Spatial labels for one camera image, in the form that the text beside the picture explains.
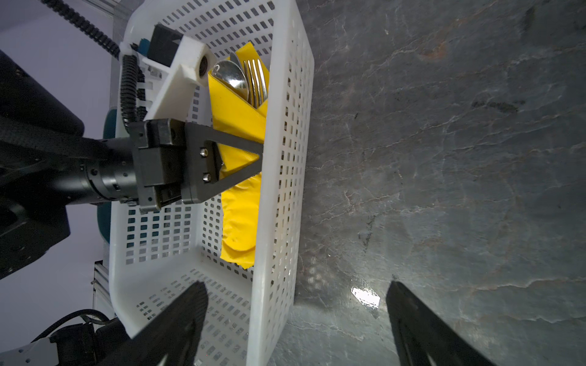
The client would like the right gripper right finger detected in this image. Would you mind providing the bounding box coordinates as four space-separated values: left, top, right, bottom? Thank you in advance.
386 281 493 365

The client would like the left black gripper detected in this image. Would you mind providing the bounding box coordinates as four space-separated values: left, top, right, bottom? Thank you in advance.
128 118 263 214

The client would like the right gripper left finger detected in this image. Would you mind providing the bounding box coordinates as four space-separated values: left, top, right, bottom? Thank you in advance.
100 282 209 365

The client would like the white perforated plastic basket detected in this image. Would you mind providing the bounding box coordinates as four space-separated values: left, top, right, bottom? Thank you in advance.
109 1 314 365

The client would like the silver fork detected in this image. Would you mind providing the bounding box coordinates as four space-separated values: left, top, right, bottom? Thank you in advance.
243 59 269 108

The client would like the silver spoon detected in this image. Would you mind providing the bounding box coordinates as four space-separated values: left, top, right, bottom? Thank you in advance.
212 59 250 102

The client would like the silver knife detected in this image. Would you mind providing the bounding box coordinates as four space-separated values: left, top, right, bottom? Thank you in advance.
230 53 244 73

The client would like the teal plastic tray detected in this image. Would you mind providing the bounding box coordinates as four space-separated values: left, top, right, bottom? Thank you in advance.
95 107 118 243

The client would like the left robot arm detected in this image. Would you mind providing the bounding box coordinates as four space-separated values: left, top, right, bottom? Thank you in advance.
1 1 263 277

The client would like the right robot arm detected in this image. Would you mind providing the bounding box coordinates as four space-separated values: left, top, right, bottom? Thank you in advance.
1 282 491 365

